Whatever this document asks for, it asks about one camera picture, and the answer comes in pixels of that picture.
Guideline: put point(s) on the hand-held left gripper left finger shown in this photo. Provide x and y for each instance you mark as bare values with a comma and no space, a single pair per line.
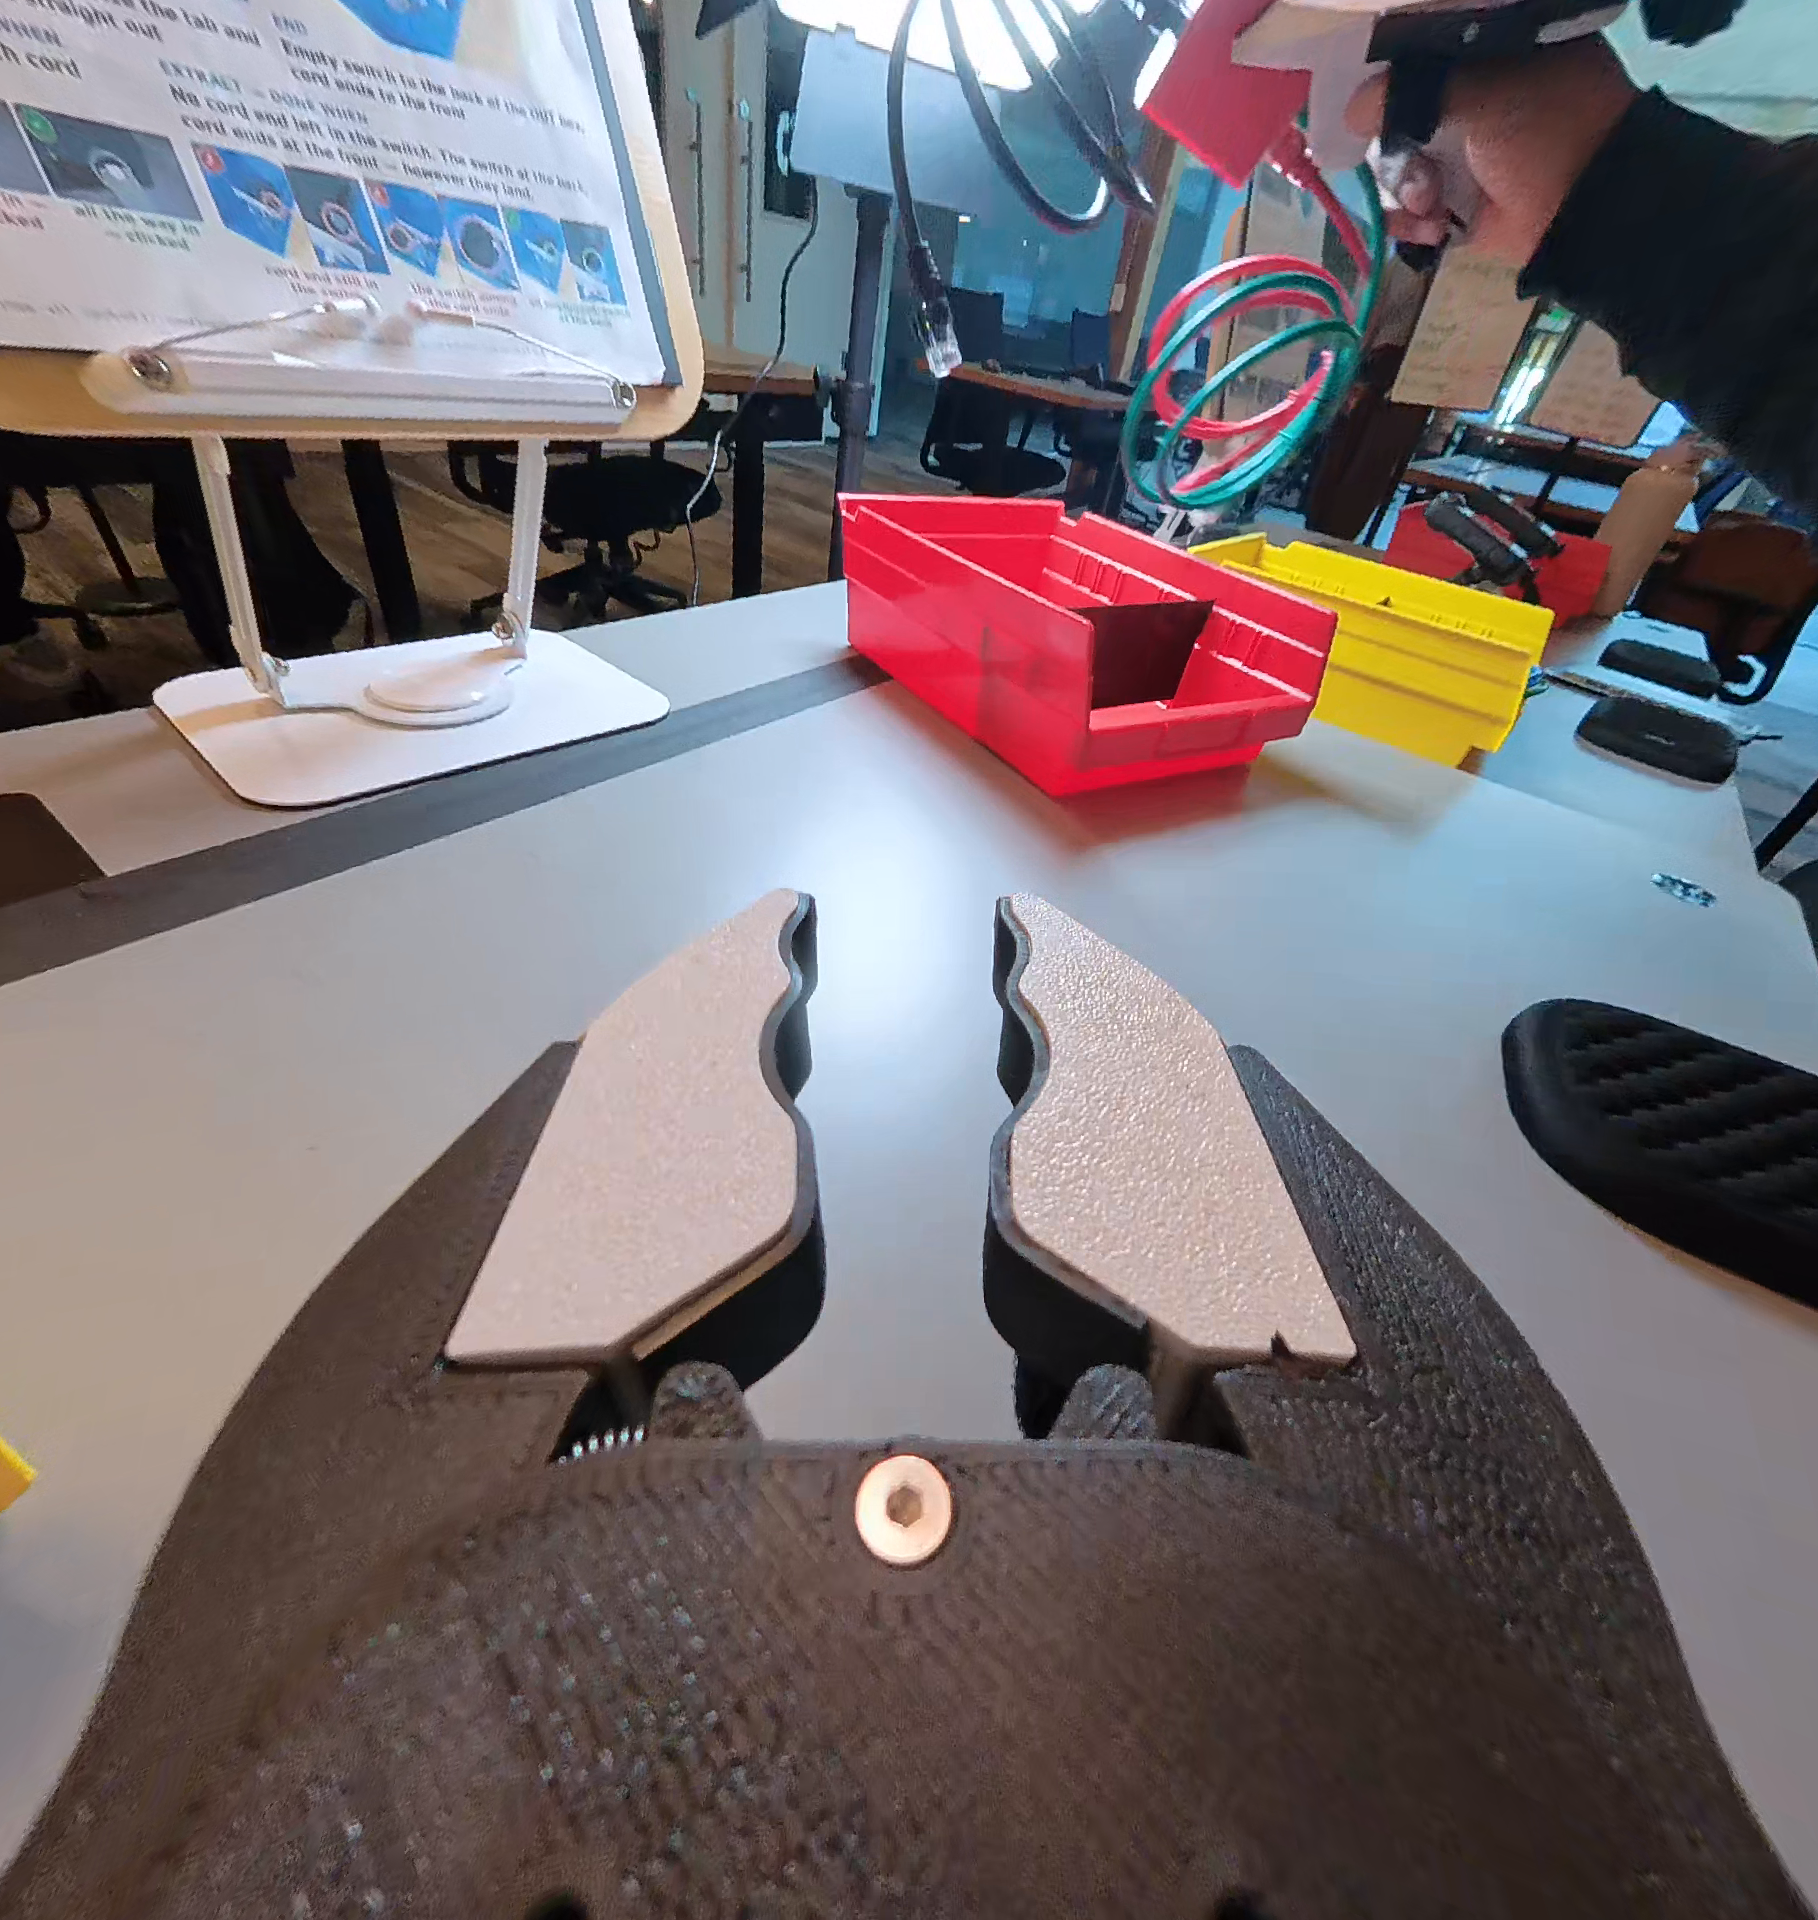
655,1155

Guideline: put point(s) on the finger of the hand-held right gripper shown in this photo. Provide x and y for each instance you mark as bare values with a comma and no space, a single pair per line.
1321,44

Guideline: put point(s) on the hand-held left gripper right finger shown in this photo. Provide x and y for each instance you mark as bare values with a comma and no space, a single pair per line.
1149,1170

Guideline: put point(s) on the red ethernet splitter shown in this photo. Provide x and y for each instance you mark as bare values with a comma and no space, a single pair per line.
1216,98

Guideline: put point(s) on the red plastic bin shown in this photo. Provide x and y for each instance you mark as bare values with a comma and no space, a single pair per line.
998,660
1576,577

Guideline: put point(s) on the person's right hand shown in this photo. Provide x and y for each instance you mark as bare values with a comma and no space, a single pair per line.
1531,149

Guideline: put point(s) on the document stand with white base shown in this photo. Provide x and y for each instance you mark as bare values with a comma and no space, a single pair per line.
414,720

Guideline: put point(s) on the black office chair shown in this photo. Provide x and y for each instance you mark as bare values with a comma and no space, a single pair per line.
608,510
984,435

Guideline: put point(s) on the black ribbed pad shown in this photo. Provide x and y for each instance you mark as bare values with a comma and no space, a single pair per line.
1689,1155

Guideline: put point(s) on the black oval pad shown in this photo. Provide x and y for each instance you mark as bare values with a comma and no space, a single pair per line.
1658,737
1658,667

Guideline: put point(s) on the printed instruction sheet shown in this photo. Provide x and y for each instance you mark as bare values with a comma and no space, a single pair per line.
323,89

